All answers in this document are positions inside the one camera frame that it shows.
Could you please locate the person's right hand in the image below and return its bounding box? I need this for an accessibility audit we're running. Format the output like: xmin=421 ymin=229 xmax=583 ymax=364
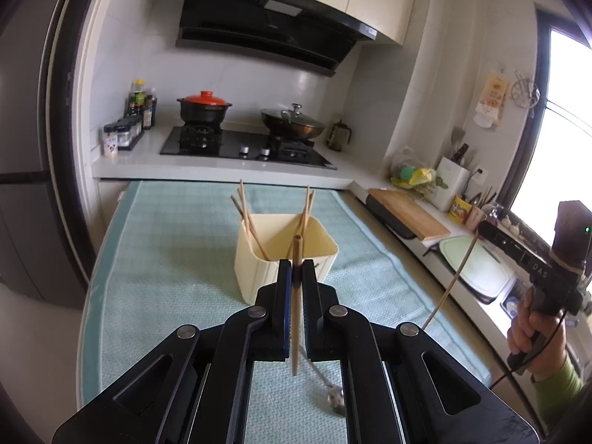
xmin=506 ymin=289 xmax=569 ymax=375

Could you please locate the black gas stove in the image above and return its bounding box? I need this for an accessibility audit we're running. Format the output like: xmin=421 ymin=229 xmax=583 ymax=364
xmin=159 ymin=125 xmax=338 ymax=170

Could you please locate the black clay pot red lid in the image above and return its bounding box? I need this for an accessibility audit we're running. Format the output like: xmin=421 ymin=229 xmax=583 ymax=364
xmin=176 ymin=91 xmax=233 ymax=127

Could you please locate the metal spoon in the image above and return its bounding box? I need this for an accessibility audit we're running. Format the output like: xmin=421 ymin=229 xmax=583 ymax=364
xmin=306 ymin=356 xmax=347 ymax=419

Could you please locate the rack of spice jars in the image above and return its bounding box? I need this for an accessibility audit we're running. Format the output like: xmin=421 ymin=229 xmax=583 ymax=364
xmin=102 ymin=115 xmax=145 ymax=159

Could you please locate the window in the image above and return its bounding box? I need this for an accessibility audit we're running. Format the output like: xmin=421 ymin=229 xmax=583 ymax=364
xmin=506 ymin=4 xmax=592 ymax=260

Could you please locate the dark wok with glass lid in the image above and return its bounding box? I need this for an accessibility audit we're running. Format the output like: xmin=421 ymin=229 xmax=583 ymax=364
xmin=260 ymin=103 xmax=327 ymax=142

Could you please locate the hanging printed bag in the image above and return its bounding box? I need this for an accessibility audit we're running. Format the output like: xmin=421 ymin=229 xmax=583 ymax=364
xmin=472 ymin=73 xmax=509 ymax=129

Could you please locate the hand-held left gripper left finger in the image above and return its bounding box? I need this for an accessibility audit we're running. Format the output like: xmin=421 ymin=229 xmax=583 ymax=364
xmin=51 ymin=259 xmax=297 ymax=444

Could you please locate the wooden cutting board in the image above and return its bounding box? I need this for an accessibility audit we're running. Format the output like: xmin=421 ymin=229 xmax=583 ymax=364
xmin=367 ymin=188 xmax=451 ymax=242

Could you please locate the yellow plastic bag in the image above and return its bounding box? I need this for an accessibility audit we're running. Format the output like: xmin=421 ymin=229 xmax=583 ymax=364
xmin=391 ymin=145 xmax=449 ymax=195

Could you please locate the person's right forearm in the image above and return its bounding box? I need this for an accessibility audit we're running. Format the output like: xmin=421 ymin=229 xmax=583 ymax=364
xmin=529 ymin=356 xmax=586 ymax=431

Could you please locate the cream ribbed utensil holder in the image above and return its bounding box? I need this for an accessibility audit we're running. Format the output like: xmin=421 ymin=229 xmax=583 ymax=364
xmin=233 ymin=214 xmax=338 ymax=303

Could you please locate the kitchen sink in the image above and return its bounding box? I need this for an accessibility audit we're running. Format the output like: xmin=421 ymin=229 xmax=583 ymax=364
xmin=499 ymin=277 xmax=528 ymax=320

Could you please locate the black range hood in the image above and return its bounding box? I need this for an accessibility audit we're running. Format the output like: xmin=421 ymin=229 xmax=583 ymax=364
xmin=176 ymin=0 xmax=377 ymax=77

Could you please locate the green cutting board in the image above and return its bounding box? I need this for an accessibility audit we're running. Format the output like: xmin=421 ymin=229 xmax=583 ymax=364
xmin=438 ymin=235 xmax=509 ymax=299

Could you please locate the teal woven mat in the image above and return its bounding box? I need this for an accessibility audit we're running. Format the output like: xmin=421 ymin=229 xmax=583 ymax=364
xmin=76 ymin=180 xmax=493 ymax=444

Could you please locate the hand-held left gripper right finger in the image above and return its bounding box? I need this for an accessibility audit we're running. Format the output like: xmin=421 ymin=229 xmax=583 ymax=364
xmin=302 ymin=260 xmax=542 ymax=444

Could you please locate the white knife holder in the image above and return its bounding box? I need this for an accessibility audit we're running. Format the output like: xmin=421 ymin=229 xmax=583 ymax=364
xmin=435 ymin=156 xmax=471 ymax=212

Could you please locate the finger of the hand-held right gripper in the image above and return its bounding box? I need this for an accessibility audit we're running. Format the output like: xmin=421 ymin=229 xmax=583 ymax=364
xmin=476 ymin=219 xmax=505 ymax=247

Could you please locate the wooden chopstick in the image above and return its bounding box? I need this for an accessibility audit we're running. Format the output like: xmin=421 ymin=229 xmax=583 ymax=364
xmin=296 ymin=185 xmax=312 ymax=241
xmin=230 ymin=195 xmax=269 ymax=260
xmin=290 ymin=235 xmax=303 ymax=376
xmin=238 ymin=179 xmax=271 ymax=260
xmin=300 ymin=189 xmax=317 ymax=236
xmin=421 ymin=233 xmax=479 ymax=329

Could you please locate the pink utensil cup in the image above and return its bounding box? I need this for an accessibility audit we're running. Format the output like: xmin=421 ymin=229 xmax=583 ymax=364
xmin=465 ymin=206 xmax=486 ymax=232

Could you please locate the hanging wire rack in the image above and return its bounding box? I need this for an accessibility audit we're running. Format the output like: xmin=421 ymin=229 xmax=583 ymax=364
xmin=511 ymin=70 xmax=541 ymax=109

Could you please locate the yellow-capped sauce bottle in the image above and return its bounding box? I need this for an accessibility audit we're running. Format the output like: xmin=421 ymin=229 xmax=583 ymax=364
xmin=128 ymin=80 xmax=146 ymax=116

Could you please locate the black cable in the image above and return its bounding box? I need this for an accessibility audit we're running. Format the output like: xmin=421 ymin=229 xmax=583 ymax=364
xmin=488 ymin=310 xmax=567 ymax=389

